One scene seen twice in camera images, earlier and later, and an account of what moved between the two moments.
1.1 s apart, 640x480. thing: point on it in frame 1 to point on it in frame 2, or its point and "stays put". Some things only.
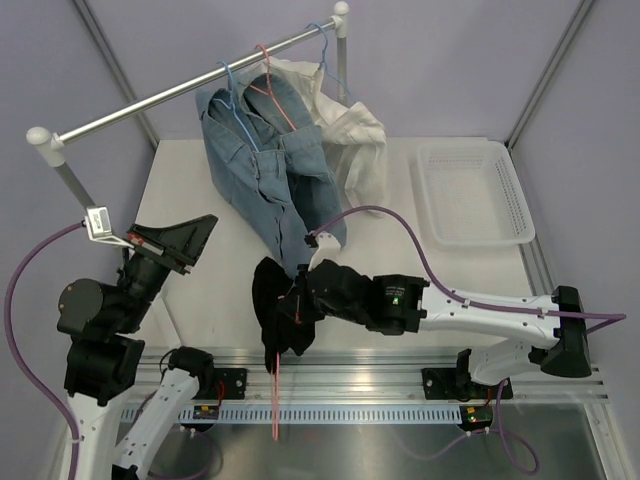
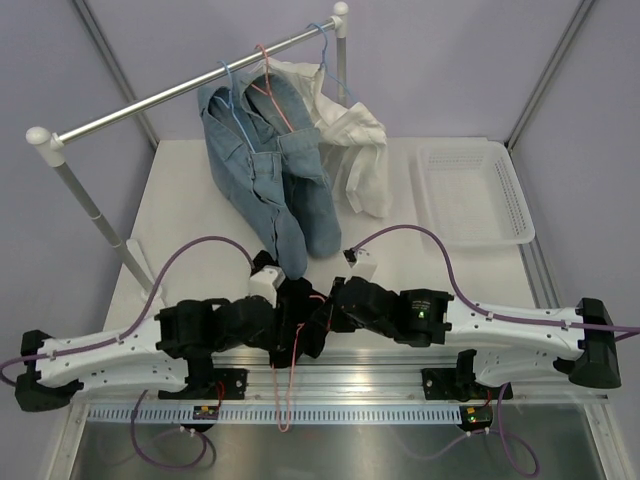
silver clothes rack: (45, 147) stays put
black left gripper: (178, 245) to (271, 339)
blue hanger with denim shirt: (231, 105) stays put
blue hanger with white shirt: (324, 65) stays put
